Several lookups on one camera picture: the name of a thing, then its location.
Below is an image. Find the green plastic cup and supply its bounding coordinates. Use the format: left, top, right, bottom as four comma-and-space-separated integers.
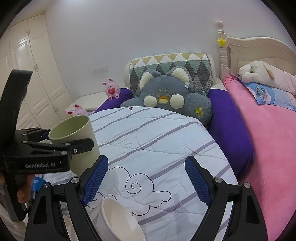
49, 115, 100, 176

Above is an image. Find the white paper cup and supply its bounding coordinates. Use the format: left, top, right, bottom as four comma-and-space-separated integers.
60, 202, 79, 241
97, 197, 145, 241

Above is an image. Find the person's left hand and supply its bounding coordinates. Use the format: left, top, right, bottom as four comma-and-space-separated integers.
0, 173, 35, 204

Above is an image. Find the blue black CoolTowel can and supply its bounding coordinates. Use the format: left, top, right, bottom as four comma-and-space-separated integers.
31, 176, 45, 199

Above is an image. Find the pink bunny toy front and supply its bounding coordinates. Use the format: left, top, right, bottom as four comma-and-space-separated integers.
65, 104, 91, 116

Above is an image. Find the pink bunny toy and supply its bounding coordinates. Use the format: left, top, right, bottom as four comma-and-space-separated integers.
65, 104, 91, 116
102, 78, 121, 100

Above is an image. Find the white nightstand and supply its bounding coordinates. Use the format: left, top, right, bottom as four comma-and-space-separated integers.
65, 92, 107, 112

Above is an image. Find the pink bed blanket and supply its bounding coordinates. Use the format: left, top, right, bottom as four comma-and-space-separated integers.
223, 74, 295, 240

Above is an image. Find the pink bunny toy back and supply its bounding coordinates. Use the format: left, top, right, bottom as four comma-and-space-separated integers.
102, 78, 121, 100

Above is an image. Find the cream wardrobe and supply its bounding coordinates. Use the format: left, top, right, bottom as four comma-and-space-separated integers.
1, 15, 73, 129

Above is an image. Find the purple blanket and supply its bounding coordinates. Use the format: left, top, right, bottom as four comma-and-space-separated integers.
92, 88, 254, 179

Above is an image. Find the grey cat plush cushion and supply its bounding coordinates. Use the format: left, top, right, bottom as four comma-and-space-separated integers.
121, 67, 213, 125

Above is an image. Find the blue cartoon pillow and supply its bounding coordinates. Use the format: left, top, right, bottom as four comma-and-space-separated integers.
237, 75, 295, 111

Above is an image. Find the white pink plush toy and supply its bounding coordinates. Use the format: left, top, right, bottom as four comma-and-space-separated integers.
238, 61, 296, 95

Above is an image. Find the diamond pattern quilted cushion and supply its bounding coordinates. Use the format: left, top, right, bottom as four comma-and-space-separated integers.
127, 53, 215, 96

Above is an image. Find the cream wooden headboard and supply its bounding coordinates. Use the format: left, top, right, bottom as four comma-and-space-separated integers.
216, 21, 295, 80

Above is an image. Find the yellow star sticker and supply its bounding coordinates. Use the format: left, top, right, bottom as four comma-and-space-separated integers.
217, 37, 227, 47

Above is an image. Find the wall outlet panel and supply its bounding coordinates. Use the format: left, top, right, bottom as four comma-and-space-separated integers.
93, 65, 108, 74

